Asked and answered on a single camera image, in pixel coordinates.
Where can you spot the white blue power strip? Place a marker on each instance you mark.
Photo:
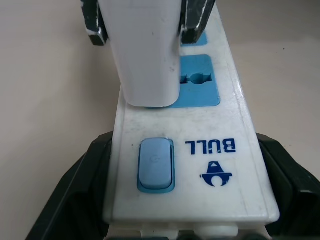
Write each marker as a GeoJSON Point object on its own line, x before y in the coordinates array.
{"type": "Point", "coordinates": [200, 125]}

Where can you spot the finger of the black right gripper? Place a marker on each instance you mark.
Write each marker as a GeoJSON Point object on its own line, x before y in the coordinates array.
{"type": "Point", "coordinates": [96, 27]}
{"type": "Point", "coordinates": [193, 22]}

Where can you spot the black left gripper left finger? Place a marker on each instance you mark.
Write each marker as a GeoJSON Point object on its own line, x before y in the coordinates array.
{"type": "Point", "coordinates": [75, 190]}

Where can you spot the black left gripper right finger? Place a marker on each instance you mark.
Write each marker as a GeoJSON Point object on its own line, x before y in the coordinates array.
{"type": "Point", "coordinates": [295, 195]}

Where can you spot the white charger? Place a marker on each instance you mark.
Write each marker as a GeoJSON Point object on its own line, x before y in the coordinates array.
{"type": "Point", "coordinates": [145, 62]}

